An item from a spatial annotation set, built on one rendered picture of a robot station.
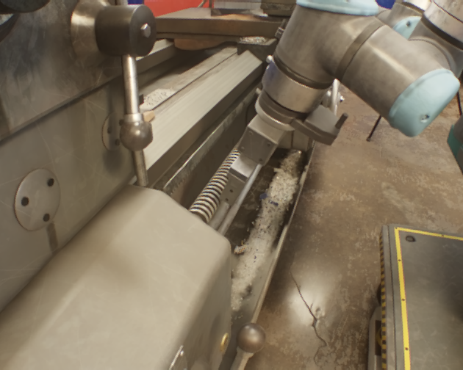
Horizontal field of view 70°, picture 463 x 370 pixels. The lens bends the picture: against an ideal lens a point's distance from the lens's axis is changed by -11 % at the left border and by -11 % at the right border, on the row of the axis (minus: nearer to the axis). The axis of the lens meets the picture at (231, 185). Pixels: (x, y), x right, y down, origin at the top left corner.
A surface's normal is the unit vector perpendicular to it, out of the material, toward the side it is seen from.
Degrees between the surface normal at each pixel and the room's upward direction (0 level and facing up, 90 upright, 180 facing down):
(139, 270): 32
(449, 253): 0
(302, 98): 107
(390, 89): 86
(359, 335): 0
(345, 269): 0
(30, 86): 90
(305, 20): 86
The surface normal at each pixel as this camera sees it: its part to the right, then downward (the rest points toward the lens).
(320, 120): 0.32, -0.61
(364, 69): -0.64, 0.39
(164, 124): 0.55, -0.57
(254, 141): -0.43, 0.58
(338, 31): -0.42, 0.07
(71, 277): 0.00, -0.84
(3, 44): 0.95, 0.18
